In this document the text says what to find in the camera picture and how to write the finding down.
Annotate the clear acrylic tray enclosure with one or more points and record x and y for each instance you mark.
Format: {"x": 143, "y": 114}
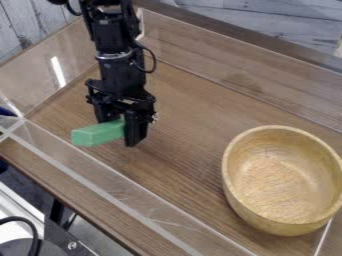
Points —
{"x": 154, "y": 196}

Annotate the green rectangular block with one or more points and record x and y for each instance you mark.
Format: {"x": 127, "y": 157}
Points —
{"x": 98, "y": 134}

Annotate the brown wooden bowl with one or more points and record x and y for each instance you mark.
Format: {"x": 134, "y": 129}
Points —
{"x": 282, "y": 180}

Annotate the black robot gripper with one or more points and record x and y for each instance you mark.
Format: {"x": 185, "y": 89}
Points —
{"x": 118, "y": 94}

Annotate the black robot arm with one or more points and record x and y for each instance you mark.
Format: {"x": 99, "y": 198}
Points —
{"x": 114, "y": 29}

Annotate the black table leg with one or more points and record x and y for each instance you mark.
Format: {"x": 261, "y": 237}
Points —
{"x": 56, "y": 212}

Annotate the black metal base plate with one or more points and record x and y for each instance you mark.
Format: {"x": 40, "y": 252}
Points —
{"x": 56, "y": 233}

